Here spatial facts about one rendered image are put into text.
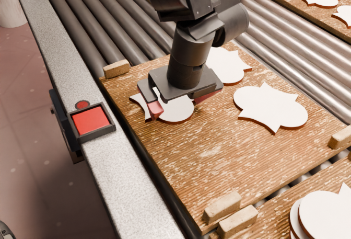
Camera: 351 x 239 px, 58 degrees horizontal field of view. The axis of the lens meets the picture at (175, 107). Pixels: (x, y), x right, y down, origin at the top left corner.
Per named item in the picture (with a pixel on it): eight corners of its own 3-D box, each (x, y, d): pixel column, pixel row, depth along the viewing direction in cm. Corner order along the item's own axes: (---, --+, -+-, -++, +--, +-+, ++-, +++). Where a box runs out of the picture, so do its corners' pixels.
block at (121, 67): (106, 80, 69) (104, 70, 67) (103, 76, 70) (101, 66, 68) (130, 72, 71) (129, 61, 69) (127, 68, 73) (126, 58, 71)
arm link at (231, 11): (145, -15, 45) (183, -25, 38) (200, -37, 51) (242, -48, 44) (170, 61, 50) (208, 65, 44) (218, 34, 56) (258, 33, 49)
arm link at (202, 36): (168, 18, 43) (197, 43, 41) (202, 1, 46) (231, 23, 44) (162, 54, 49) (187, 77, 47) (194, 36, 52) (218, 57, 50)
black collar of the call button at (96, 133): (78, 145, 58) (76, 138, 57) (67, 119, 63) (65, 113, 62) (116, 130, 61) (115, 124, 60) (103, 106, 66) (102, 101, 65)
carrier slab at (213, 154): (201, 237, 45) (201, 231, 44) (99, 83, 71) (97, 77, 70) (357, 141, 58) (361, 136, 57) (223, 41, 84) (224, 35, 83)
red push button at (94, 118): (81, 140, 59) (79, 135, 58) (72, 120, 63) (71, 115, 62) (111, 129, 61) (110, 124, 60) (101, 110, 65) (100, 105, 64)
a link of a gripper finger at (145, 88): (183, 123, 59) (193, 93, 52) (149, 136, 57) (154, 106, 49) (167, 96, 62) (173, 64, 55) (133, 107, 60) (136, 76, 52)
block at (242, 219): (222, 242, 43) (224, 232, 41) (215, 230, 44) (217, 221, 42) (256, 222, 45) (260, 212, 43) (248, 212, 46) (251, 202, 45)
